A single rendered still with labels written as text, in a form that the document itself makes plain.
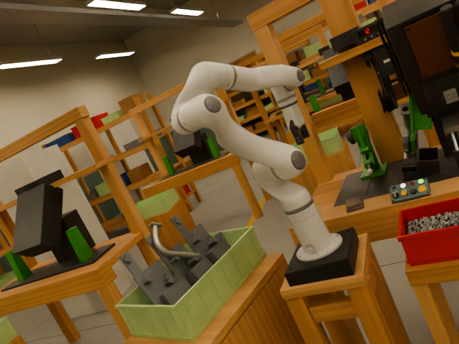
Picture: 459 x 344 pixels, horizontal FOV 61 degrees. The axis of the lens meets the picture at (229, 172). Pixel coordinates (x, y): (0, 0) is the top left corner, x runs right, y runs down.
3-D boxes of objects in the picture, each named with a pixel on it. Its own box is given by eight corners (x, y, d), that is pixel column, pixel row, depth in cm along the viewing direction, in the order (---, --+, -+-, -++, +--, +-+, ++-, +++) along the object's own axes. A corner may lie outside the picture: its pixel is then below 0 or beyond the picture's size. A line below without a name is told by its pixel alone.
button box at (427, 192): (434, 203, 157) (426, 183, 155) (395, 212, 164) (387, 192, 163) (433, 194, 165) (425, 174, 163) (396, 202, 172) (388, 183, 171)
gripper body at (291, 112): (283, 103, 167) (293, 127, 169) (276, 108, 158) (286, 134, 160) (299, 96, 163) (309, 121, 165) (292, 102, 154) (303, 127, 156)
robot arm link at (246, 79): (245, 54, 134) (306, 65, 152) (218, 69, 147) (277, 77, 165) (248, 79, 134) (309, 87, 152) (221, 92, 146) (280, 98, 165)
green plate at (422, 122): (432, 140, 169) (430, 92, 163) (411, 142, 173) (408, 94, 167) (431, 133, 179) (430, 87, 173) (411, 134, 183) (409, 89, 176)
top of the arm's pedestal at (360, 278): (367, 286, 135) (363, 276, 134) (283, 300, 149) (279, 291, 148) (371, 240, 162) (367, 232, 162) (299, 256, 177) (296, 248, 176)
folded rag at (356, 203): (365, 208, 172) (362, 202, 172) (347, 213, 175) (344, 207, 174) (363, 199, 181) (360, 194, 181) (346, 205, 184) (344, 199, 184)
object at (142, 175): (191, 211, 693) (132, 93, 652) (91, 246, 795) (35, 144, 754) (203, 200, 741) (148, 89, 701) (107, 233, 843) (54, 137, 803)
